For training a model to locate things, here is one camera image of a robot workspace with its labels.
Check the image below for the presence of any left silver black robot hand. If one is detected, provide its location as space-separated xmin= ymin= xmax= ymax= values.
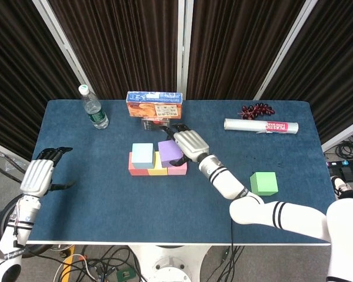
xmin=19 ymin=146 xmax=76 ymax=197

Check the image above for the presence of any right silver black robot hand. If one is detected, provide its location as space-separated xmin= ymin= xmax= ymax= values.
xmin=160 ymin=123 xmax=210 ymax=168

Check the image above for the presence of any purple foam cube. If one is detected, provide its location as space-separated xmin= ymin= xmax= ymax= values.
xmin=158 ymin=140 xmax=184 ymax=168

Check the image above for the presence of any pink foam cube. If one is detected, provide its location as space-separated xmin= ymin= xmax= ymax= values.
xmin=166 ymin=161 xmax=188 ymax=176

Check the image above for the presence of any yellow foam cube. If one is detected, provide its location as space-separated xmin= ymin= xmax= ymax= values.
xmin=148 ymin=151 xmax=169 ymax=176

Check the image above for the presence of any light blue foam cube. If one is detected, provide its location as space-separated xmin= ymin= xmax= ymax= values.
xmin=131 ymin=143 xmax=154 ymax=170

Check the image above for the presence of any red foam cube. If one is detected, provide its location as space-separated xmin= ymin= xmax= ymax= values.
xmin=128 ymin=152 xmax=150 ymax=176

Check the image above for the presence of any small dark product box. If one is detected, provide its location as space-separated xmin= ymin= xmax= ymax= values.
xmin=141 ymin=117 xmax=171 ymax=133

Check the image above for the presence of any orange bread snack box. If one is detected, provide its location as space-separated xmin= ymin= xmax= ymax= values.
xmin=126 ymin=91 xmax=184 ymax=120

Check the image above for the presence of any plastic food wrap roll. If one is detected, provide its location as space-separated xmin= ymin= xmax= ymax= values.
xmin=223 ymin=117 xmax=299 ymax=136

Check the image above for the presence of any dark red grape bunch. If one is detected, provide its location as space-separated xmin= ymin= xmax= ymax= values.
xmin=238 ymin=102 xmax=276 ymax=120

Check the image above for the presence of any blue felt table cover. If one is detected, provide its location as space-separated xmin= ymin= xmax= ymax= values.
xmin=10 ymin=99 xmax=349 ymax=245

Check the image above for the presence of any green foam cube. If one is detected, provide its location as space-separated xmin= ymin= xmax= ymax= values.
xmin=249 ymin=172 xmax=279 ymax=197

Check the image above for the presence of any clear plastic water bottle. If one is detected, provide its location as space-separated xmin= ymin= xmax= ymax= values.
xmin=78 ymin=84 xmax=109 ymax=130

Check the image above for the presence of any dark pleated partition panel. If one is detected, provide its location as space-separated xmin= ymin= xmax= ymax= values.
xmin=184 ymin=0 xmax=318 ymax=100
xmin=254 ymin=0 xmax=353 ymax=150
xmin=32 ymin=0 xmax=186 ymax=100
xmin=0 ymin=0 xmax=88 ymax=162

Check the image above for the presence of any green circuit board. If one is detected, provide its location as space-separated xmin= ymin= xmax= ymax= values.
xmin=116 ymin=268 xmax=135 ymax=282

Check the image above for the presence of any person leg with white sneaker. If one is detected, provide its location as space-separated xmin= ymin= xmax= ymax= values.
xmin=331 ymin=175 xmax=353 ymax=203

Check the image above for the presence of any metal chair frame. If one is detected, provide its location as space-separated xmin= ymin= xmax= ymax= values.
xmin=0 ymin=154 xmax=27 ymax=183

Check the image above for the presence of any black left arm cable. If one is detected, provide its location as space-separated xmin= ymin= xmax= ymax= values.
xmin=13 ymin=214 xmax=21 ymax=249

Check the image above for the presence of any black floor cable bundle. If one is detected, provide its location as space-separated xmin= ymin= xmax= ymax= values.
xmin=335 ymin=132 xmax=353 ymax=161
xmin=211 ymin=245 xmax=248 ymax=282
xmin=51 ymin=245 xmax=145 ymax=282

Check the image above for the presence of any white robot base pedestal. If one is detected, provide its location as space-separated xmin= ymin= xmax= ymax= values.
xmin=129 ymin=245 xmax=212 ymax=282

